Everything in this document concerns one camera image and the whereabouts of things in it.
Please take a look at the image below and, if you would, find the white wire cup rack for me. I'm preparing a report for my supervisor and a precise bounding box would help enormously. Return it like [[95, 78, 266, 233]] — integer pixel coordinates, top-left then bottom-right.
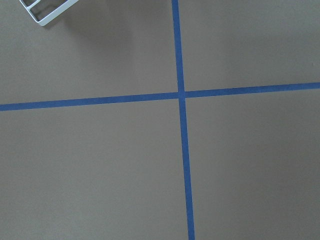
[[20, 0, 78, 27]]

